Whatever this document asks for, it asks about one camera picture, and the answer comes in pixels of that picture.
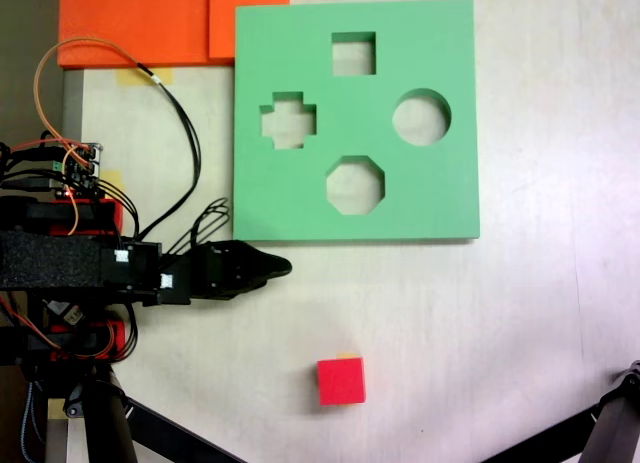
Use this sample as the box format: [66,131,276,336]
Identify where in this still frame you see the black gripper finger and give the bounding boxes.
[218,277,274,302]
[233,240,294,285]

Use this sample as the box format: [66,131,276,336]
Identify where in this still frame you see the red square block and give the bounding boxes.
[316,356,367,407]

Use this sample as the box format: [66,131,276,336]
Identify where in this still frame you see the green shape sorter board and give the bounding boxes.
[231,0,481,244]

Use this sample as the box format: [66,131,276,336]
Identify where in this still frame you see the red table clamp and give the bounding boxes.
[47,197,125,237]
[45,318,126,360]

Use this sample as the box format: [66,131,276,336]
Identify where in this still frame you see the thin black tripod leg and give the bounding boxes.
[123,396,247,463]

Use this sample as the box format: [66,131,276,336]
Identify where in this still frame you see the thick black tripod leg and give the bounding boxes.
[63,366,139,463]

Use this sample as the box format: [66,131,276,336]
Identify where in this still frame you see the large orange foam board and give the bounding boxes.
[56,0,237,69]

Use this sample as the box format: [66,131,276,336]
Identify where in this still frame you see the looped black arm wires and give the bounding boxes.
[163,197,232,258]

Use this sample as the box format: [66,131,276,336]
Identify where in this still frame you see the long black wire bundle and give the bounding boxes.
[135,61,203,240]

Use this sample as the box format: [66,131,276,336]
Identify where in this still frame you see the circuit board with wires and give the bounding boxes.
[48,141,105,200]

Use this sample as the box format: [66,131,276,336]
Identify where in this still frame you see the blue braided cable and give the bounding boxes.
[21,381,47,463]

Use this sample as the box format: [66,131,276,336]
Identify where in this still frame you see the thin orange wire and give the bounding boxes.
[32,36,162,237]

